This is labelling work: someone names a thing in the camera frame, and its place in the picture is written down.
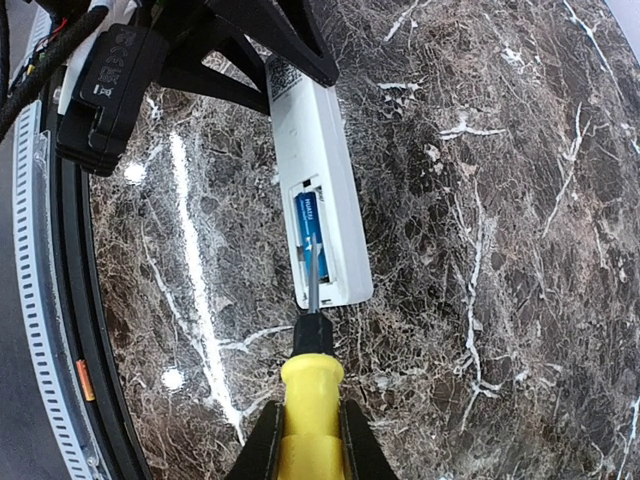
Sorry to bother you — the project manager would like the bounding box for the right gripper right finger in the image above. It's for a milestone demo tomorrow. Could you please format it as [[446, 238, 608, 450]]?
[[341, 399, 398, 480]]

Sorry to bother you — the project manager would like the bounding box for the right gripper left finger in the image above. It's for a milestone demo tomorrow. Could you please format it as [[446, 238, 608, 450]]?
[[225, 400, 284, 480]]

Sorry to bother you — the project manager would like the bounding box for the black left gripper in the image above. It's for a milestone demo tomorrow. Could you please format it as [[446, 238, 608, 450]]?
[[134, 0, 339, 115]]

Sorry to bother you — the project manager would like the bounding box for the yellow handled screwdriver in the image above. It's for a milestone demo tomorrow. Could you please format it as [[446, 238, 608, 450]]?
[[278, 237, 344, 479]]

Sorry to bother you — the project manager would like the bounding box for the white remote control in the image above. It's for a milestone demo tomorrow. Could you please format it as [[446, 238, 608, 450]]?
[[266, 55, 373, 308]]

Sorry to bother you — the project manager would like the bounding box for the blue battery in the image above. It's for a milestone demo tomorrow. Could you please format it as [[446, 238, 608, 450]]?
[[294, 191, 330, 283]]

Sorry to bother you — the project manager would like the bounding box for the orange battery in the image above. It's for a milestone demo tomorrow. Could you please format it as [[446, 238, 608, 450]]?
[[76, 359, 95, 402]]

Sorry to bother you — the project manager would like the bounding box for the white slotted cable duct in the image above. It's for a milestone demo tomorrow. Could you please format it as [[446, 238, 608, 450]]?
[[12, 100, 111, 479]]

